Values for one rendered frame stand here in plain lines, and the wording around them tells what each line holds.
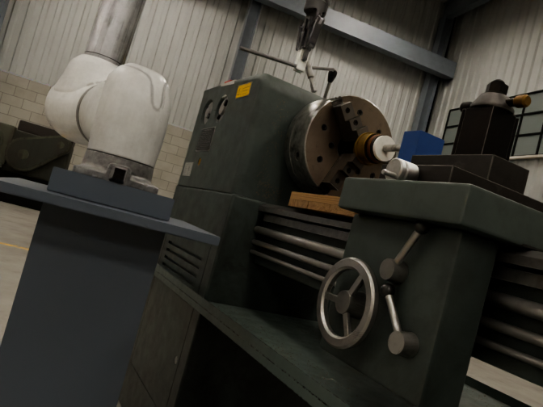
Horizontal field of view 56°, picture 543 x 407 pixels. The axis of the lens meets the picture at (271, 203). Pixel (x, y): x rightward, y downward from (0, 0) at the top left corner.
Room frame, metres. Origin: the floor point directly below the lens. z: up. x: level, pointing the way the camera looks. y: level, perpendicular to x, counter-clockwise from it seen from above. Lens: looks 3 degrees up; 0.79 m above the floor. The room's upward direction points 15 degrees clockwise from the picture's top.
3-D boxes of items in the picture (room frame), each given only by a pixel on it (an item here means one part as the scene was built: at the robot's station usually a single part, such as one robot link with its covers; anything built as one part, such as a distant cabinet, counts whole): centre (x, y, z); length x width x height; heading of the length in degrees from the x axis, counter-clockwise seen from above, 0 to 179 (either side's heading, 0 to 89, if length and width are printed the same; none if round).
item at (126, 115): (1.18, 0.37, 0.97); 0.18 x 0.16 x 0.22; 51
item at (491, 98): (0.97, -0.36, 1.13); 0.08 x 0.08 x 0.03
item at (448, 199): (0.94, -0.42, 0.89); 0.53 x 0.30 x 0.06; 117
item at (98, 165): (1.16, 0.35, 0.83); 0.22 x 0.18 x 0.06; 19
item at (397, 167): (0.88, -0.20, 0.95); 0.07 x 0.04 x 0.04; 117
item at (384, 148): (1.31, -0.28, 1.08); 0.13 x 0.07 x 0.07; 27
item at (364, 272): (0.86, -0.24, 0.73); 0.27 x 0.12 x 0.27; 27
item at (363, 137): (1.40, -0.23, 1.08); 0.09 x 0.09 x 0.09; 27
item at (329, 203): (1.32, -0.27, 0.88); 0.36 x 0.30 x 0.04; 117
